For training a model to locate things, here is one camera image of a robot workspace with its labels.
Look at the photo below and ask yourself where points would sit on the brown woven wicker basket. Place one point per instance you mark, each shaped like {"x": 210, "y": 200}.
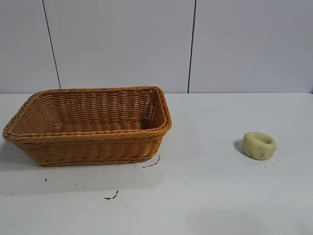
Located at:
{"x": 97, "y": 147}

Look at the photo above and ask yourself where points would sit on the pale yellow round fruit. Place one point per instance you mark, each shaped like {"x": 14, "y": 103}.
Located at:
{"x": 254, "y": 151}

